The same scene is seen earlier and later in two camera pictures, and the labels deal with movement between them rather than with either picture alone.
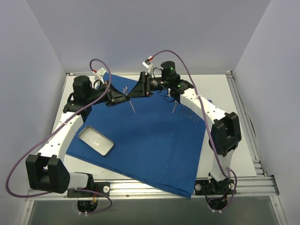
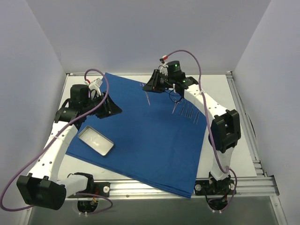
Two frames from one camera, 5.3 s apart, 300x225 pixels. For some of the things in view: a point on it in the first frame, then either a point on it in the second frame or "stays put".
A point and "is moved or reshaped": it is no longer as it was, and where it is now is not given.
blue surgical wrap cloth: x=159 y=138 stays put
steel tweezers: x=198 y=117 stays put
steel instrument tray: x=96 y=140 stays put
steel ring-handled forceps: x=124 y=90 is moved or reshaped
